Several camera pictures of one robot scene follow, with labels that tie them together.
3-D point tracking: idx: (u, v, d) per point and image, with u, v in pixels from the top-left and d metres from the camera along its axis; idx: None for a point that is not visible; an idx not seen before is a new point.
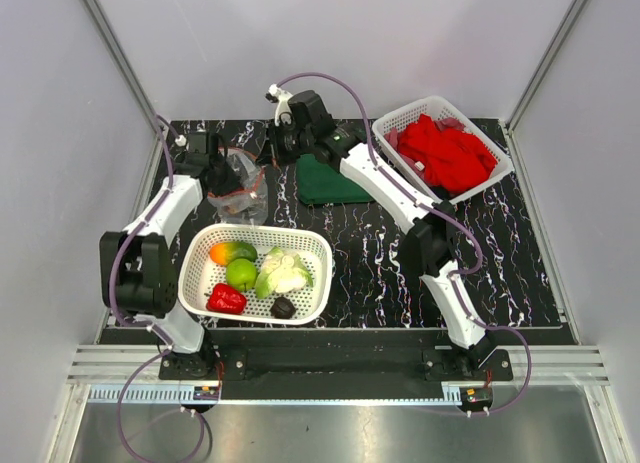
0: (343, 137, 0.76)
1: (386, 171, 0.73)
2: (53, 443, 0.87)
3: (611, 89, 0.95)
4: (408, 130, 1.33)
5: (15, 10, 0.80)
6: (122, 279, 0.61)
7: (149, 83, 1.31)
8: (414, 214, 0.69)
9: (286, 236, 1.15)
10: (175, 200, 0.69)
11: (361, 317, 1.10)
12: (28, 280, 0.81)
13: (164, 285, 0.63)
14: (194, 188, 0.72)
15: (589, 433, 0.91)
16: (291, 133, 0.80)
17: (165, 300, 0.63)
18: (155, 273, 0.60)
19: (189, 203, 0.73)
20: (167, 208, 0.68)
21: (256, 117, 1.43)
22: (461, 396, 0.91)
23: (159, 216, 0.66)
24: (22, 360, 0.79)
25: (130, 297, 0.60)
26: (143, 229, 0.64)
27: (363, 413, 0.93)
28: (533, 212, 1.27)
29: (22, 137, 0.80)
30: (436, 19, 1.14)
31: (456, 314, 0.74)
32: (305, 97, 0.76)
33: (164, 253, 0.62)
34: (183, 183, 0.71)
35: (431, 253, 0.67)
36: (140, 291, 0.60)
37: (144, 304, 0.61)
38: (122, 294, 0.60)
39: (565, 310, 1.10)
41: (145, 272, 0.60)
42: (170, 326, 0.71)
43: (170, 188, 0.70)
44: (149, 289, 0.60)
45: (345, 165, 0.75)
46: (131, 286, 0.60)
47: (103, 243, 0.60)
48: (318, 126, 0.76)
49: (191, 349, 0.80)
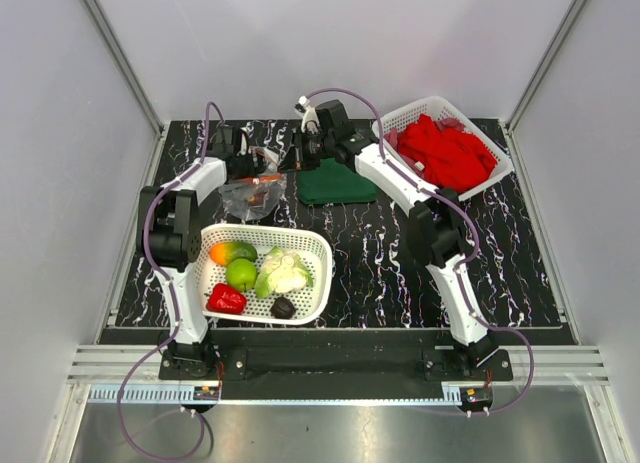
0: (360, 139, 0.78)
1: (393, 164, 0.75)
2: (53, 443, 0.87)
3: (611, 88, 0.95)
4: (408, 130, 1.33)
5: (15, 9, 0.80)
6: (154, 231, 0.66)
7: (149, 83, 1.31)
8: (416, 198, 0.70)
9: (286, 236, 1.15)
10: (205, 172, 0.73)
11: (361, 317, 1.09)
12: (27, 279, 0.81)
13: (193, 240, 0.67)
14: (220, 168, 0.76)
15: (589, 432, 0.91)
16: (315, 138, 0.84)
17: (191, 253, 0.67)
18: (186, 223, 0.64)
19: (215, 181, 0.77)
20: (198, 176, 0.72)
21: (256, 117, 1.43)
22: (461, 396, 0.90)
23: (192, 179, 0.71)
24: (22, 360, 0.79)
25: (162, 246, 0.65)
26: (177, 188, 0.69)
27: (363, 413, 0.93)
28: (533, 212, 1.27)
29: (22, 138, 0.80)
30: (436, 19, 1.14)
31: (458, 307, 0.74)
32: (330, 105, 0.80)
33: (195, 210, 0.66)
34: (210, 163, 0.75)
35: (436, 240, 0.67)
36: (170, 243, 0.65)
37: (174, 254, 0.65)
38: (154, 244, 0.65)
39: (565, 310, 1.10)
41: (177, 222, 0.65)
42: (183, 293, 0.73)
43: (201, 163, 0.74)
44: (178, 240, 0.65)
45: (357, 161, 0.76)
46: (162, 238, 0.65)
47: (141, 194, 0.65)
48: (338, 130, 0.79)
49: (194, 337, 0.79)
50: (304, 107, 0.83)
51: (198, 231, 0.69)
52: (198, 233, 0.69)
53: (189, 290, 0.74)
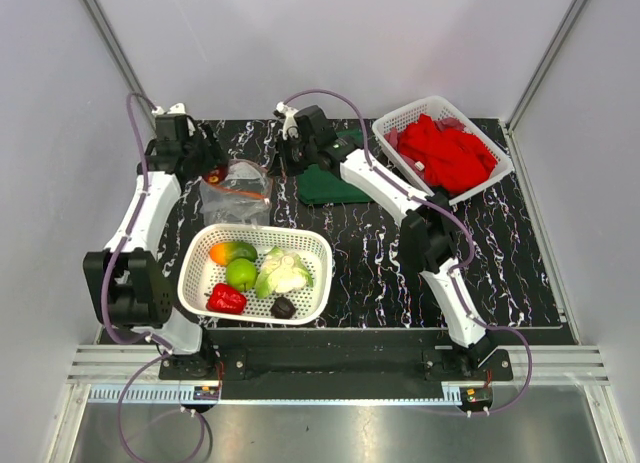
0: (343, 146, 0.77)
1: (381, 171, 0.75)
2: (53, 443, 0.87)
3: (611, 89, 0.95)
4: (408, 130, 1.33)
5: (16, 11, 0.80)
6: (114, 295, 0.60)
7: (150, 84, 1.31)
8: (407, 206, 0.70)
9: (286, 236, 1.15)
10: (154, 202, 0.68)
11: (361, 317, 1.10)
12: (27, 278, 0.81)
13: (159, 295, 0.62)
14: (171, 182, 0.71)
15: (588, 431, 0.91)
16: (297, 146, 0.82)
17: (161, 310, 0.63)
18: (147, 287, 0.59)
19: (169, 201, 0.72)
20: (147, 215, 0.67)
21: (256, 117, 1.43)
22: (461, 396, 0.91)
23: (141, 227, 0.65)
24: (22, 361, 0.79)
25: (127, 312, 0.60)
26: (127, 244, 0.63)
27: (363, 413, 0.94)
28: (533, 212, 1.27)
29: (22, 138, 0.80)
30: (436, 19, 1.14)
31: (455, 309, 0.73)
32: (307, 111, 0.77)
33: (153, 266, 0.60)
34: (158, 181, 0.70)
35: (429, 247, 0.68)
36: (135, 306, 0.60)
37: (142, 317, 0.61)
38: (118, 310, 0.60)
39: (565, 310, 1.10)
41: (139, 288, 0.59)
42: (169, 335, 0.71)
43: (146, 190, 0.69)
44: (143, 302, 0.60)
45: (344, 169, 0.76)
46: (126, 301, 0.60)
47: (86, 266, 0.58)
48: (320, 137, 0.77)
49: (192, 350, 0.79)
50: (283, 113, 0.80)
51: (164, 285, 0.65)
52: (164, 282, 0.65)
53: (170, 329, 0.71)
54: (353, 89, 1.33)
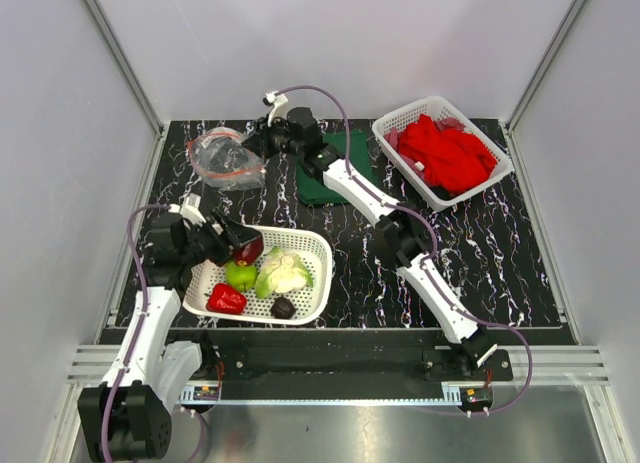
0: (326, 156, 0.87)
1: (359, 180, 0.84)
2: (52, 444, 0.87)
3: (611, 89, 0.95)
4: (408, 130, 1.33)
5: (15, 9, 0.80)
6: (111, 431, 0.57)
7: (150, 83, 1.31)
8: (380, 212, 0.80)
9: (285, 236, 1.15)
10: (153, 323, 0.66)
11: (361, 317, 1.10)
12: (27, 278, 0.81)
13: (158, 428, 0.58)
14: (171, 299, 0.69)
15: (588, 431, 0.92)
16: (282, 134, 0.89)
17: (160, 444, 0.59)
18: (144, 425, 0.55)
19: (170, 318, 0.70)
20: (147, 337, 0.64)
21: (256, 117, 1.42)
22: (461, 396, 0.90)
23: (139, 353, 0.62)
24: (23, 360, 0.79)
25: (120, 448, 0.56)
26: (124, 377, 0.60)
27: (363, 413, 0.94)
28: (533, 212, 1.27)
29: (22, 137, 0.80)
30: (436, 18, 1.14)
31: (436, 301, 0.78)
32: (302, 119, 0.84)
33: (153, 399, 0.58)
34: (158, 300, 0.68)
35: (399, 247, 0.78)
36: (130, 443, 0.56)
37: (140, 452, 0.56)
38: (112, 446, 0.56)
39: (565, 310, 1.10)
41: (136, 426, 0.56)
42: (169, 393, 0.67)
43: (145, 311, 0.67)
44: (140, 439, 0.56)
45: (326, 176, 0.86)
46: (119, 437, 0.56)
47: (81, 404, 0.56)
48: (308, 144, 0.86)
49: (195, 367, 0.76)
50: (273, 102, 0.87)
51: (165, 415, 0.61)
52: (167, 412, 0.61)
53: (167, 381, 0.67)
54: (354, 89, 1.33)
